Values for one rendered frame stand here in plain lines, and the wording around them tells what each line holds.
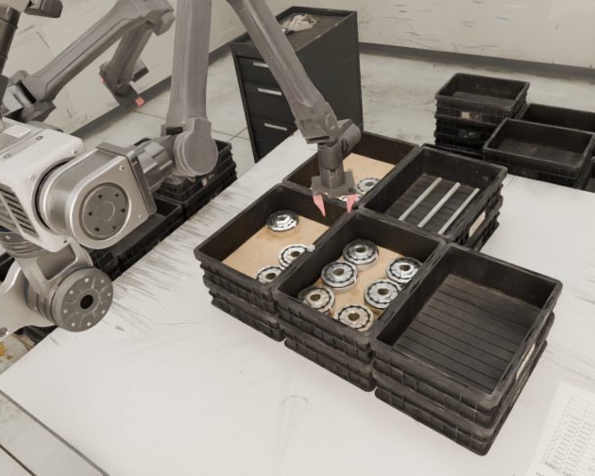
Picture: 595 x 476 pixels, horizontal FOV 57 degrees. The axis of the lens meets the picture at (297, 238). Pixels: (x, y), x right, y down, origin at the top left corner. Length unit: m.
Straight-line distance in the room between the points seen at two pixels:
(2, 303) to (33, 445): 1.39
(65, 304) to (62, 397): 0.54
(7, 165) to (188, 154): 0.28
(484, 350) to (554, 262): 0.54
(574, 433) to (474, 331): 0.31
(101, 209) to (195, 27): 0.37
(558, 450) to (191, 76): 1.11
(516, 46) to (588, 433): 3.58
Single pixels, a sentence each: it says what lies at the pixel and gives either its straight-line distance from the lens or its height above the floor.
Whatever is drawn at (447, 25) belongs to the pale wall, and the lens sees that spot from 4.79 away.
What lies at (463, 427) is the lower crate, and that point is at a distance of 1.34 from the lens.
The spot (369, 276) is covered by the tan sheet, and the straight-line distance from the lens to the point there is 1.56.
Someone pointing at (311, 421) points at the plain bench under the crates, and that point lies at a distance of 1.43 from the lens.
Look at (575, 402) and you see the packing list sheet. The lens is 1.52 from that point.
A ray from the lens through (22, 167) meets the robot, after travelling 0.92.
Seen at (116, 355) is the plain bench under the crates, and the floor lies 0.70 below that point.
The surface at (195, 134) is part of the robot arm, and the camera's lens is 0.98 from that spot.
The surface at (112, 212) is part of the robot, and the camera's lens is 0.90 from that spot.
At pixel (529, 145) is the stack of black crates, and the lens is 2.80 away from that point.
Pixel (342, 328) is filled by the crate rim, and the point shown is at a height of 0.93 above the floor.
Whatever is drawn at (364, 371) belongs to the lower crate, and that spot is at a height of 0.80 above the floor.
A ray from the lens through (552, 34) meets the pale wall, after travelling 4.57.
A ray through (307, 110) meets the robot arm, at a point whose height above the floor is 1.36.
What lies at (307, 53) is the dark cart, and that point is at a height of 0.86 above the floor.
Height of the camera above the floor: 1.91
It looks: 39 degrees down
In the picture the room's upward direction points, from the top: 10 degrees counter-clockwise
